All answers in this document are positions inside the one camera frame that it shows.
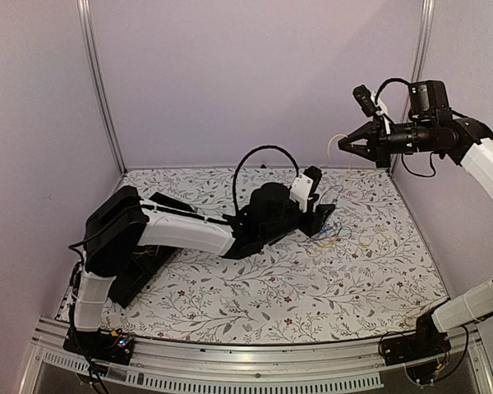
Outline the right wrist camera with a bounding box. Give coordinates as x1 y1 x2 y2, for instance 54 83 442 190
352 85 390 131

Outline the black compartment tray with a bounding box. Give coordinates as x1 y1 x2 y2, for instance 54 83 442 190
108 186 177 308

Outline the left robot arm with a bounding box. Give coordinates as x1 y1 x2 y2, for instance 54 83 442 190
67 166 335 356

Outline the right aluminium corner post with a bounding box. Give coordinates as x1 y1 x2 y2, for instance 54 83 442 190
389 0 436 176

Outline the floral table mat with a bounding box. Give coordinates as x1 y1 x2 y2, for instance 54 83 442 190
100 169 448 344

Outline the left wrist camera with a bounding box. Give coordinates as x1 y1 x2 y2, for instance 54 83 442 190
289 166 322 213

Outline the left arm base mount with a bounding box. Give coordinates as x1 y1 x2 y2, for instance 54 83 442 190
63 328 135 365

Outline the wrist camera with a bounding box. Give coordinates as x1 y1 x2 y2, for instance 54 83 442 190
289 166 322 213
352 85 390 131

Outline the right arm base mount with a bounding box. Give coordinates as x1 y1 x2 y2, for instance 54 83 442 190
378 332 451 366

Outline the blue cable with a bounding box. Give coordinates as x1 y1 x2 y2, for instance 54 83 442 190
311 184 354 243

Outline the aluminium corner post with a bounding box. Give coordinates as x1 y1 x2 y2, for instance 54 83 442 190
389 0 436 176
76 0 127 176

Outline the left aluminium corner post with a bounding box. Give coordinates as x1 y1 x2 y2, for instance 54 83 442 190
76 0 127 176

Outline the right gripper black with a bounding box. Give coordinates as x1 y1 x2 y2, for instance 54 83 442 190
339 114 435 167

